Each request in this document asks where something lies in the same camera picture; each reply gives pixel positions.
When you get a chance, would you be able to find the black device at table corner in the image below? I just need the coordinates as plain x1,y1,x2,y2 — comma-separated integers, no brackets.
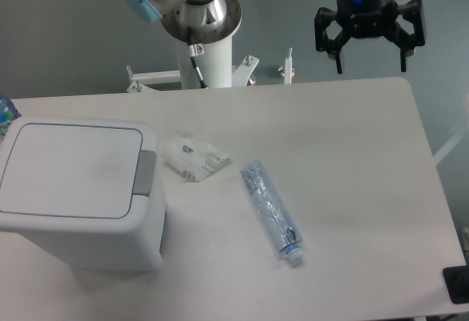
443,265,468,304

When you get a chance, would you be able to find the blue labelled water bottle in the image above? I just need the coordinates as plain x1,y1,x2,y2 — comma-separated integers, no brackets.
0,94,22,141

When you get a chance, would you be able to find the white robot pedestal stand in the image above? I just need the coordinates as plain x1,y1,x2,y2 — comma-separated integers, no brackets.
125,12,298,93

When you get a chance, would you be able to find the crushed clear plastic bottle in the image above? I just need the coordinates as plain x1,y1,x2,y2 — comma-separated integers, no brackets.
240,160,303,267

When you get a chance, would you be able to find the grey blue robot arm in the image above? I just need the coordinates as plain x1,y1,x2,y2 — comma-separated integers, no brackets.
126,0,425,73

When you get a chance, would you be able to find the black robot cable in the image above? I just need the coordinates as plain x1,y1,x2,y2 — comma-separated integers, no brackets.
185,25,210,89

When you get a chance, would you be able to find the white push-lid trash can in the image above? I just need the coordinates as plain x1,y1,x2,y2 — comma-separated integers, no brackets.
1,116,167,272

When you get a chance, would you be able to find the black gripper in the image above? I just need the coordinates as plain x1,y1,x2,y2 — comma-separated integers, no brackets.
314,0,426,74

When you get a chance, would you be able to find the clear plastic packet with label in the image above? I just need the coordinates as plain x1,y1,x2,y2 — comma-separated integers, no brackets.
163,132,229,182

